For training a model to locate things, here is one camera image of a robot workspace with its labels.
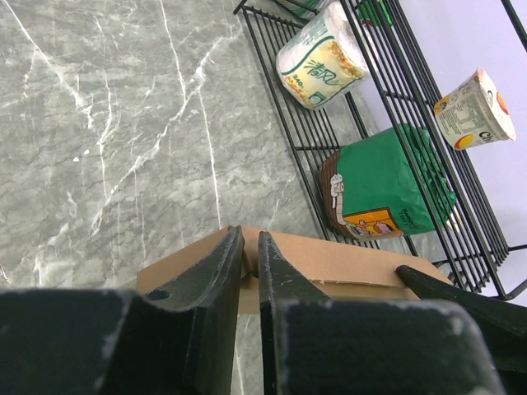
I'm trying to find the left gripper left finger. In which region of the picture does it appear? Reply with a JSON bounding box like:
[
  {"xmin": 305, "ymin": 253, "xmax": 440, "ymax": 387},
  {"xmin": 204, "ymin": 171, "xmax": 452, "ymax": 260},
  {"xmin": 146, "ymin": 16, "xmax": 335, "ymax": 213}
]
[{"xmin": 1, "ymin": 227, "xmax": 244, "ymax": 394}]

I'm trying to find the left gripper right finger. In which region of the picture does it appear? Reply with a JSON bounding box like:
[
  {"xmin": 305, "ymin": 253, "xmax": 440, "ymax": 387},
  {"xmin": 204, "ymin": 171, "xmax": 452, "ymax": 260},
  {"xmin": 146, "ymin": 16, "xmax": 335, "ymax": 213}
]
[{"xmin": 259, "ymin": 232, "xmax": 505, "ymax": 394}]

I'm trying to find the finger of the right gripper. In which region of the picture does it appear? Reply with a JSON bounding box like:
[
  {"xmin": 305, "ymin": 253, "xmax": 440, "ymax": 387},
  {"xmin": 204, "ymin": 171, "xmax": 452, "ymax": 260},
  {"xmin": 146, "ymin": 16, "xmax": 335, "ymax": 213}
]
[{"xmin": 396, "ymin": 265, "xmax": 526, "ymax": 374}]

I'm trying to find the brown cardboard box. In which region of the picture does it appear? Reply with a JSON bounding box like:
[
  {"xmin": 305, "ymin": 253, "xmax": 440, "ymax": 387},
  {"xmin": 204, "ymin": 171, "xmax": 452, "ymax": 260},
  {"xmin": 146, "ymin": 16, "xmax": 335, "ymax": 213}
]
[{"xmin": 136, "ymin": 227, "xmax": 452, "ymax": 300}]

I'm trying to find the Chobani yogurt cup in basket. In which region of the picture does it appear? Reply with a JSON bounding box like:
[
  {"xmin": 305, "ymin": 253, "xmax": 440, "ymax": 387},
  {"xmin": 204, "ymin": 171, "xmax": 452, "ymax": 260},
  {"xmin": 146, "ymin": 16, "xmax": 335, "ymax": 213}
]
[{"xmin": 433, "ymin": 67, "xmax": 516, "ymax": 151}]

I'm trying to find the blue white yogurt cup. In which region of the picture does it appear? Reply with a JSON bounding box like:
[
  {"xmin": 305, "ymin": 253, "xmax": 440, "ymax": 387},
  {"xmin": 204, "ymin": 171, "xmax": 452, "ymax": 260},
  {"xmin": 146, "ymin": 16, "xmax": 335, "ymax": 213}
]
[{"xmin": 279, "ymin": 0, "xmax": 331, "ymax": 20}]

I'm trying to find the green snack bag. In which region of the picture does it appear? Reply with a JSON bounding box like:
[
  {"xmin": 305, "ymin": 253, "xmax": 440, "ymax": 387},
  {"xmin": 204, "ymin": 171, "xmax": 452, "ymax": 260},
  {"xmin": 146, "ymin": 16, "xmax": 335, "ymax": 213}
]
[{"xmin": 357, "ymin": 0, "xmax": 393, "ymax": 26}]

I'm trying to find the black wire basket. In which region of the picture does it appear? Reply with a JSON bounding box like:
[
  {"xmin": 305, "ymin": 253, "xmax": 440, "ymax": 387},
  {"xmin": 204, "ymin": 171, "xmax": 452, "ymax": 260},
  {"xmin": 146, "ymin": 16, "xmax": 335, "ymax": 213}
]
[{"xmin": 234, "ymin": 1, "xmax": 526, "ymax": 300}]

